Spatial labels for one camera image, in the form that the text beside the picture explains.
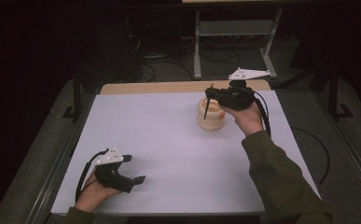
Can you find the wooden table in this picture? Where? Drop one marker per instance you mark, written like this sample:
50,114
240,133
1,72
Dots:
156,87

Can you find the metal frame rail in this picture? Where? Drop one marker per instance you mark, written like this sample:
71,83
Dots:
57,174
352,155

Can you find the dark pen with orange end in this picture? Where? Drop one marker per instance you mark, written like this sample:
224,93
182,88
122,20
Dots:
206,109

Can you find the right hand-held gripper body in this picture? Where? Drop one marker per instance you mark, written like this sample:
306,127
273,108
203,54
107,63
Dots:
235,96

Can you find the black stand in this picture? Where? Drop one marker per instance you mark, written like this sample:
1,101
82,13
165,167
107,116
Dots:
76,99
334,99

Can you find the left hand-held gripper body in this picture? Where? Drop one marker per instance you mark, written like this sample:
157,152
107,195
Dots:
113,179

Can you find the cream ringed pen holder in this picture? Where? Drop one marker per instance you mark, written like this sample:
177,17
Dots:
212,123

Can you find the person's left hand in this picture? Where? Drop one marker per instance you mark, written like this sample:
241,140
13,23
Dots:
92,196

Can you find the person's right hand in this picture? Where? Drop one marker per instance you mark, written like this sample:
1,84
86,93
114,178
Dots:
248,119

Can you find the white metal desk frame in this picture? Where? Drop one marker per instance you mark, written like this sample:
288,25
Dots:
235,28

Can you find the white board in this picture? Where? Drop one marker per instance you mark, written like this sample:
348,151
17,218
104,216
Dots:
169,149

